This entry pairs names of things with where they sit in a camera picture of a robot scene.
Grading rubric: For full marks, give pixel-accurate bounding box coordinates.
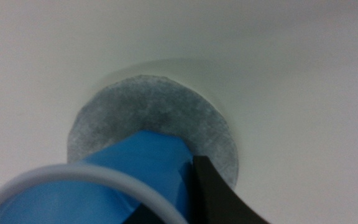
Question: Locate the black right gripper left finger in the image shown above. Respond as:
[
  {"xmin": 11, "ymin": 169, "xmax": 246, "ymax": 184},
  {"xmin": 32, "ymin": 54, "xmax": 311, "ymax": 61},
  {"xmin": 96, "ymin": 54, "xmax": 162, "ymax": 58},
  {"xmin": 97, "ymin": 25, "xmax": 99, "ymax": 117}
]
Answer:
[{"xmin": 121, "ymin": 203, "xmax": 165, "ymax": 224}]

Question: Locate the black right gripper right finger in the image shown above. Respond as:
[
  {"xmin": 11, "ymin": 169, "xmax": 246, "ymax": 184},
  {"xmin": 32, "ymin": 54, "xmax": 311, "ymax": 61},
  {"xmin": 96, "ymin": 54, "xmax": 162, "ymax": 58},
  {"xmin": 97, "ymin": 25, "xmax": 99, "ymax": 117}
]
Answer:
[{"xmin": 192, "ymin": 155, "xmax": 270, "ymax": 224}]

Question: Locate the round grey felt cup mat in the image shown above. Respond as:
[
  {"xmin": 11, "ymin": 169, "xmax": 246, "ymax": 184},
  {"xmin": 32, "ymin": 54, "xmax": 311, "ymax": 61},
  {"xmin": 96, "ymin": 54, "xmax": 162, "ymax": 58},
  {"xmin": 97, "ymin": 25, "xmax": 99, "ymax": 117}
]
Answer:
[{"xmin": 67, "ymin": 74, "xmax": 240, "ymax": 190}]

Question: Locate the blue plastic cup white rim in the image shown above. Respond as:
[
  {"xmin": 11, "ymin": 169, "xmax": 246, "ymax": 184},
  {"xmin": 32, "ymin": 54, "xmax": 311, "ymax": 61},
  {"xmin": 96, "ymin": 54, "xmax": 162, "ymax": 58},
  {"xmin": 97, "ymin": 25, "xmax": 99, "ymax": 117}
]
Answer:
[{"xmin": 0, "ymin": 129, "xmax": 195, "ymax": 224}]

